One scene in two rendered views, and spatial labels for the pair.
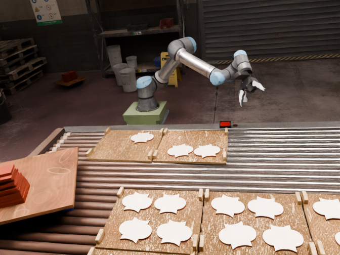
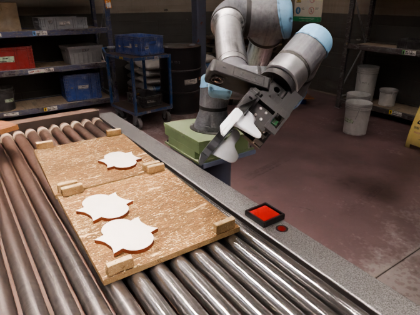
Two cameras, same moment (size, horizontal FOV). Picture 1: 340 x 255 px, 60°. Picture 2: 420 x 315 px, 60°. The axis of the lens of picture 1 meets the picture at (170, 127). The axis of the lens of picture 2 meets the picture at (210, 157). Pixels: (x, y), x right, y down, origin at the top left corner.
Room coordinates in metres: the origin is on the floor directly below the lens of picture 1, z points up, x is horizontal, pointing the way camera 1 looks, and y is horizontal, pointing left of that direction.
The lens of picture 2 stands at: (1.00, -0.82, 1.46)
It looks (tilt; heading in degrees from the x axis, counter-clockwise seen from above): 24 degrees down; 42
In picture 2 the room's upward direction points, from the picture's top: straight up
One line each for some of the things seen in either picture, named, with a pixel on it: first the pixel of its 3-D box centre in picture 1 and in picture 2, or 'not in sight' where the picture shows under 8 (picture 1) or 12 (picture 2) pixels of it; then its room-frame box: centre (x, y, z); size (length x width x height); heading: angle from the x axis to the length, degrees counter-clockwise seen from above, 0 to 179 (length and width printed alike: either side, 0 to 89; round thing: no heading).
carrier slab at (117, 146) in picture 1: (127, 144); (95, 160); (1.62, 0.28, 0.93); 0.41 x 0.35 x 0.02; 74
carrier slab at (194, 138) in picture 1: (193, 145); (142, 212); (1.51, -0.12, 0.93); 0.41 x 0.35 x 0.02; 75
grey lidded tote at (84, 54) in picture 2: not in sight; (81, 53); (3.71, 4.01, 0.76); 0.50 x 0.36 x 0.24; 172
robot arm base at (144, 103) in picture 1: (146, 101); (212, 116); (2.11, 0.15, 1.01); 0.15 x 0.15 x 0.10
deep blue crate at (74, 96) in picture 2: not in sight; (80, 84); (3.65, 4.07, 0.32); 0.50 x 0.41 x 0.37; 163
